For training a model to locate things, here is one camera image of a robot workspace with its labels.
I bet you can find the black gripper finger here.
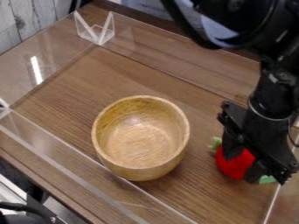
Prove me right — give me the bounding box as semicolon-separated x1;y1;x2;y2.
243;159;269;184
222;127;245;161

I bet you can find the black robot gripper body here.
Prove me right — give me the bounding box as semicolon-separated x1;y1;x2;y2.
218;101;299;185

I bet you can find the red plush strawberry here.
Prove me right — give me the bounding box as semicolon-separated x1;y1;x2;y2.
209;136;256;180

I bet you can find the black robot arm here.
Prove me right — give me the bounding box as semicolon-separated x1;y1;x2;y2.
161;0;299;184

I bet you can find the green rectangular block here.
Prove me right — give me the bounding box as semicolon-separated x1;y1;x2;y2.
258;175;277;185

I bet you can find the wooden bowl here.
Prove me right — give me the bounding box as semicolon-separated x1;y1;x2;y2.
91;95;191;181

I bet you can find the black stand lower left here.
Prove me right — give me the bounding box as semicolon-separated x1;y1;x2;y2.
0;158;85;224

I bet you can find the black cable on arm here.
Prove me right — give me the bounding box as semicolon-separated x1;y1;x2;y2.
286;116;299;148

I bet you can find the clear acrylic tray enclosure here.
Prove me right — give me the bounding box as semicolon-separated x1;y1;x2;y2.
0;10;299;224

